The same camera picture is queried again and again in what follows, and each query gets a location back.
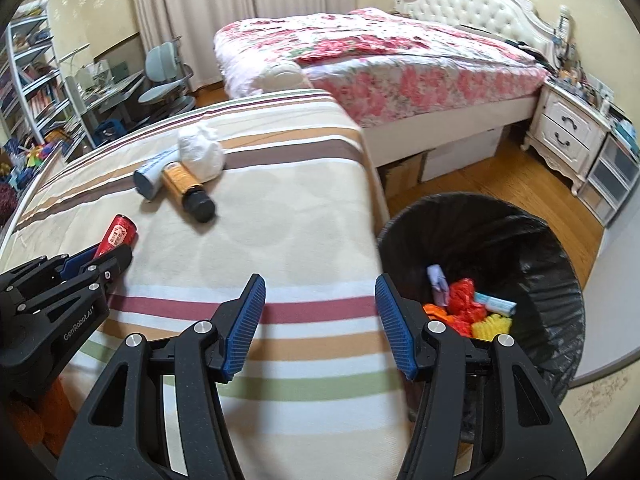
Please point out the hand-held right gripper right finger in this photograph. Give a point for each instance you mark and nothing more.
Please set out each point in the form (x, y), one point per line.
(397, 330)

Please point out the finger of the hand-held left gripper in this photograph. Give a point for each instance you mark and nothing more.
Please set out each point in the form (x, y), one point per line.
(75, 262)
(112, 265)

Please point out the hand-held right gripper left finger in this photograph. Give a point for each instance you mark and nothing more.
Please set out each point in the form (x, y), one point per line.
(245, 330)

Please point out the red can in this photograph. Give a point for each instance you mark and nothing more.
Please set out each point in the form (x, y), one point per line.
(117, 232)

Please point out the plain orange bag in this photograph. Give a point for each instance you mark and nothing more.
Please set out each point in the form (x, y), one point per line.
(442, 316)

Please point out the purple and white wrapper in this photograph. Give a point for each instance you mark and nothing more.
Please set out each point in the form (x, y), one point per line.
(436, 280)

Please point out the yellow foam net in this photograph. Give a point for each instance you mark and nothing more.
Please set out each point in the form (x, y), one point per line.
(492, 327)

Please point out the light blue packet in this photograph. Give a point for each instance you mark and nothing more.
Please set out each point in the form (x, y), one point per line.
(495, 304)

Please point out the trash bin with black liner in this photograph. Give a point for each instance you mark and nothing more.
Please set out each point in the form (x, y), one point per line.
(500, 240)

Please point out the maroon fluffy pompom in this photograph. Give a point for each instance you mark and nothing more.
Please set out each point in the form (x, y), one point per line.
(6, 205)

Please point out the gold bottle with black cap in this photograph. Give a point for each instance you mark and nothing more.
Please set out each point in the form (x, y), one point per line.
(187, 190)

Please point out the pile of colourful toys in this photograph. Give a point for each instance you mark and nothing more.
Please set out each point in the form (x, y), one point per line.
(30, 160)

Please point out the blue plastic crate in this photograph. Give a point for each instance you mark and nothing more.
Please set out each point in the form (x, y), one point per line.
(109, 134)

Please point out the white crumpled plastic bag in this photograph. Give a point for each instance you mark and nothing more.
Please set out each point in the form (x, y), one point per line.
(202, 155)

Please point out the brown cardboard box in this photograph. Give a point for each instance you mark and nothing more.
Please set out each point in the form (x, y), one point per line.
(402, 175)

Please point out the grey study desk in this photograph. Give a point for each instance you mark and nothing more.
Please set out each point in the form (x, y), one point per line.
(110, 92)

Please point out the white bookshelf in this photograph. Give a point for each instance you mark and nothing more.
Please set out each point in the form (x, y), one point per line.
(30, 85)

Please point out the white storage box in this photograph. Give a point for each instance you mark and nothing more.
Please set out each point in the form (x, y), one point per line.
(460, 155)

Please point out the grey desk chair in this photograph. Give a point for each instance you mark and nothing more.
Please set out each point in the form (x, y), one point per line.
(165, 75)

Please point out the desk lamp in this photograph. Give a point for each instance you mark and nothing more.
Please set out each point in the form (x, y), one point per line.
(70, 55)

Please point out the cream patterned rug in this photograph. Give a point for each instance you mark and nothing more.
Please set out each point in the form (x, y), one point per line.
(602, 400)

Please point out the cream cushion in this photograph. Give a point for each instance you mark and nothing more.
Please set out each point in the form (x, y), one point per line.
(282, 77)

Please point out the white nightstand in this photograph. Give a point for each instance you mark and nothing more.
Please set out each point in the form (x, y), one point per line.
(565, 130)

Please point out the plastic drawer unit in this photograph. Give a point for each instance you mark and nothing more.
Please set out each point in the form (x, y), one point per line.
(612, 180)

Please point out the floral quilt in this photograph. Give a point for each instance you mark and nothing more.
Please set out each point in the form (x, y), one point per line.
(380, 60)

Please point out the beige curtains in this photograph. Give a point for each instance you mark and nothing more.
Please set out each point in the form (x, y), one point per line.
(225, 15)

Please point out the teal box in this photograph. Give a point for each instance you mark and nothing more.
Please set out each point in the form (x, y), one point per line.
(625, 132)

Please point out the cluster of cosmetic bottles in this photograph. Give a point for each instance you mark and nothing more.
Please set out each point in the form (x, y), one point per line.
(580, 70)

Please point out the white tufted headboard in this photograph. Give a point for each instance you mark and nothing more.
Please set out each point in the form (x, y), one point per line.
(475, 5)

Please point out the white curved bed rail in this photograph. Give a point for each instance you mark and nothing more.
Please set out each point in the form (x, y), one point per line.
(22, 200)

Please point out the white bed frame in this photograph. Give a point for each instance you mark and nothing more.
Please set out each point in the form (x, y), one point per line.
(475, 115)

